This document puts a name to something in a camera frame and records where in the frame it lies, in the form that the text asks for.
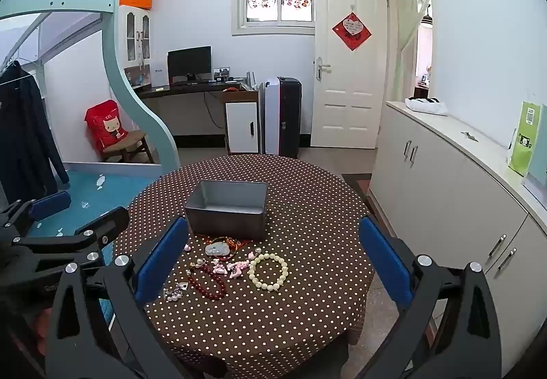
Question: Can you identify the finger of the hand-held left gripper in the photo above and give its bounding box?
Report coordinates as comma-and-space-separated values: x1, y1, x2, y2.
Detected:
13, 207, 130, 265
0, 191, 72, 244

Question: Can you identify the red bead bracelet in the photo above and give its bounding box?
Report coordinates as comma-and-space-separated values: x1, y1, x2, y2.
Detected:
188, 263, 227, 301

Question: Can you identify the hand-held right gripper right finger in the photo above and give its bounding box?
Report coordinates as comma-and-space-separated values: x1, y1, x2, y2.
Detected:
355, 216, 503, 379

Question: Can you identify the red diamond door decoration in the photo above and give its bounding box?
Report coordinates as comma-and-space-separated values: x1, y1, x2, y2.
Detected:
332, 13, 372, 52

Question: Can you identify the white under-desk cabinet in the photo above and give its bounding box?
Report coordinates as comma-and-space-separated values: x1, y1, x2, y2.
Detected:
225, 101, 260, 154

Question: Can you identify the pink heart earring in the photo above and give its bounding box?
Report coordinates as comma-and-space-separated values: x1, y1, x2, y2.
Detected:
229, 260, 252, 281

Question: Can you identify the white door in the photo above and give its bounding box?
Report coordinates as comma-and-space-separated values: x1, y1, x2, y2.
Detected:
310, 0, 387, 149

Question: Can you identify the white glass-door cabinet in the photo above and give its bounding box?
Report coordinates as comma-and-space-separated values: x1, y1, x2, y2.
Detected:
117, 5, 152, 64

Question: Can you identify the black suitcase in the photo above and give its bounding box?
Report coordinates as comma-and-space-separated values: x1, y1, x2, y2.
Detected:
277, 77, 302, 158

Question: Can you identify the white cloth bag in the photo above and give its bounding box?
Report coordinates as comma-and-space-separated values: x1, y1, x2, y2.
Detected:
405, 96, 449, 117

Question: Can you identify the red cord jade pendant necklace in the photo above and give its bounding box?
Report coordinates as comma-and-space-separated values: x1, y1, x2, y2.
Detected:
200, 235, 249, 263

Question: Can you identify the white sideboard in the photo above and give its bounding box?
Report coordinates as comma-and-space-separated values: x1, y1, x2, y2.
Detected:
370, 100, 547, 377

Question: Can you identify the red cat-print bag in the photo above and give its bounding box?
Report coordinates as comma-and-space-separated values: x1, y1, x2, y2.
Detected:
84, 100, 130, 153

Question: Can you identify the green mesh door curtain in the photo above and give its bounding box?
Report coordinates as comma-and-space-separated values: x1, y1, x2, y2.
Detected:
394, 0, 432, 104

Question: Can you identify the blue fish-print mat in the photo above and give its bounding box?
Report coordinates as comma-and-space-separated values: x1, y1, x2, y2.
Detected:
21, 169, 162, 320

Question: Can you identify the silver bead charm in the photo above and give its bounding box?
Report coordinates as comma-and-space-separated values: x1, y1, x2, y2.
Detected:
163, 281, 189, 302

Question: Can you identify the teal loft bed frame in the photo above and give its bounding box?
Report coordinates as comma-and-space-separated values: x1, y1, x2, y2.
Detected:
0, 0, 176, 175

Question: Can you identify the white bead bracelet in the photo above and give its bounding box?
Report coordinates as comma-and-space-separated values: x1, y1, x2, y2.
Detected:
248, 253, 290, 291

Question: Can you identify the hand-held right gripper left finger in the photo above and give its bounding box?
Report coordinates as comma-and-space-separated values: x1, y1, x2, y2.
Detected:
45, 217, 227, 379

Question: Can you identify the dark hanging jacket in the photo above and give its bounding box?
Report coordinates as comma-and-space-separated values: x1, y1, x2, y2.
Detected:
0, 60, 70, 202

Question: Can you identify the grey metal box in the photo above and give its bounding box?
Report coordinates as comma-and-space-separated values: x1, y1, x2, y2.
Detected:
185, 180, 270, 240

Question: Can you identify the green packet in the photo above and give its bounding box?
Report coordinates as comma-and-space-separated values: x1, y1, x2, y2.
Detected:
508, 101, 543, 177

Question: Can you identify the black monitor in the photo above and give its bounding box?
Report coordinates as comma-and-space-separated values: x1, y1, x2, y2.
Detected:
167, 46, 212, 84

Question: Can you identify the white-framed window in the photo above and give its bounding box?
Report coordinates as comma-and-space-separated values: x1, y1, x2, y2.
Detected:
231, 0, 328, 37

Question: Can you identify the white suitcase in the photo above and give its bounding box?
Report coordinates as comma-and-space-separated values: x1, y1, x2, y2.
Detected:
262, 80, 280, 155

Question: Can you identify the wooden stool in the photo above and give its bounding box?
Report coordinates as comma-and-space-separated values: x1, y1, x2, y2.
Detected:
102, 130, 155, 165

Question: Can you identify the brown polka dot tablecloth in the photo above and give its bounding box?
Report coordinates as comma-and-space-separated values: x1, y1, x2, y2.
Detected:
112, 154, 377, 379

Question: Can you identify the pink drop earring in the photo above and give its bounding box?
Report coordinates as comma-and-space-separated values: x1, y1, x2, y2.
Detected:
211, 256, 234, 275

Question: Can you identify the dark desk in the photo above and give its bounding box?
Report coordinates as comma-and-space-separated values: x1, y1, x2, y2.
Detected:
136, 80, 261, 149

